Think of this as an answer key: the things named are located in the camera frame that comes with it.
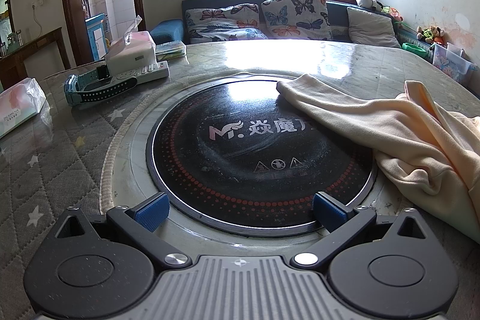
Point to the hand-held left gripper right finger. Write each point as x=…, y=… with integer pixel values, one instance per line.
x=328, y=210

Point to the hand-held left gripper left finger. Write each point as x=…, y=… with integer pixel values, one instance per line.
x=152, y=212

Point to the cream garment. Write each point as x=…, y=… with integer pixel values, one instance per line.
x=375, y=125

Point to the round black induction cooktop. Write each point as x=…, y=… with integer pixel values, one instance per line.
x=225, y=170

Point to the blue smartwatch with black band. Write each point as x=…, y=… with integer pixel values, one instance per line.
x=93, y=91

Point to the white remote control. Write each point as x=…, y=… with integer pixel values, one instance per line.
x=150, y=72

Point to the pink white tissue pack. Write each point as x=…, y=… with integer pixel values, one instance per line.
x=129, y=55

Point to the small clear lidded box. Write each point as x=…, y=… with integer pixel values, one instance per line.
x=170, y=49

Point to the pink tissue packet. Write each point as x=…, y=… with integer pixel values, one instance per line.
x=18, y=106

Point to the green plastic bowl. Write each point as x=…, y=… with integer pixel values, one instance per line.
x=412, y=48

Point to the blue sofa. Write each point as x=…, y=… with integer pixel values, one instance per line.
x=167, y=29

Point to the blue white cardboard box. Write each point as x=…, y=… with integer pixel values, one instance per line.
x=94, y=37

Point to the grey pillow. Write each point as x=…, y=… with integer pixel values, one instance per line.
x=369, y=27

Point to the clear plastic storage box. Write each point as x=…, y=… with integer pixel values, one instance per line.
x=448, y=65

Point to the upright butterfly print pillow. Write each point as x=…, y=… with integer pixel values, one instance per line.
x=292, y=14

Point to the flat butterfly print pillow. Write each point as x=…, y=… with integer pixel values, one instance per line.
x=221, y=24

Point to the dark wooden cabinet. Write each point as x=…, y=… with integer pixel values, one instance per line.
x=37, y=46

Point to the brown monkey plush toy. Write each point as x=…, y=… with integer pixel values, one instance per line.
x=431, y=33

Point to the green orange plush toy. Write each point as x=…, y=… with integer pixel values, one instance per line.
x=390, y=12

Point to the clear glass bottle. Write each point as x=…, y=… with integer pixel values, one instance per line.
x=19, y=36
x=11, y=39

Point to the white wall socket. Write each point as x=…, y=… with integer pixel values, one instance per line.
x=36, y=3

